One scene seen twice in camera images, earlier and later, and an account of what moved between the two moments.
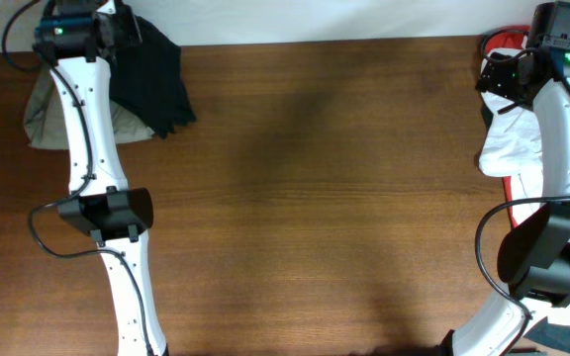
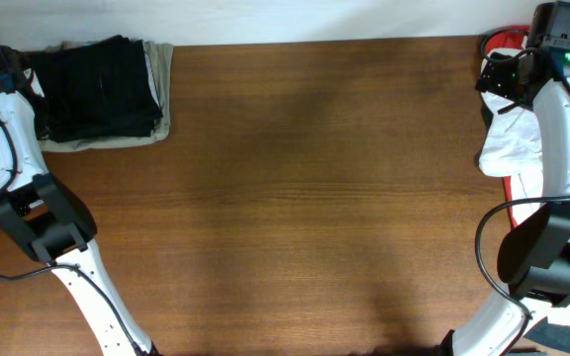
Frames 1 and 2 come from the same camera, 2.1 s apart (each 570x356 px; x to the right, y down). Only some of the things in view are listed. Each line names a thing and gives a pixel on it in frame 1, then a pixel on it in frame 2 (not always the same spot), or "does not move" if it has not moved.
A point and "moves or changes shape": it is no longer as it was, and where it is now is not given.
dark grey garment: (560, 335) does not move
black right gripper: (495, 78) does not move
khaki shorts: (45, 121) -> (160, 58)
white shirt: (513, 149) does not move
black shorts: (146, 80) moves or changes shape
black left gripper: (132, 35) -> (43, 128)
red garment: (511, 38) does not move
